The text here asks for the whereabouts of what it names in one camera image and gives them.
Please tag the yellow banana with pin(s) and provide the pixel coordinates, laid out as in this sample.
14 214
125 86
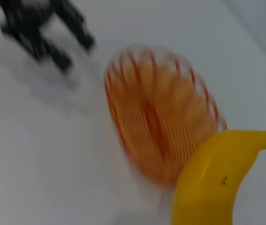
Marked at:
207 182

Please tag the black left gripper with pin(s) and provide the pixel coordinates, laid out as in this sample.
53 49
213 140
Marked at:
34 16

